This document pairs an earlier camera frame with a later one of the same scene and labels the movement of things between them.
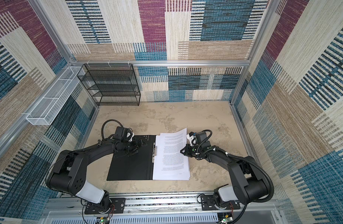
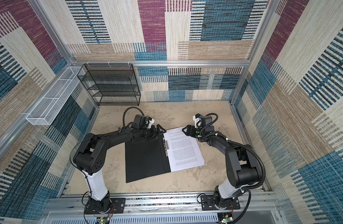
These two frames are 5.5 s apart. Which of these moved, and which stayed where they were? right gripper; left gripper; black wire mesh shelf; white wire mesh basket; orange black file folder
Moved: right gripper; left gripper; orange black file folder
Stayed: black wire mesh shelf; white wire mesh basket
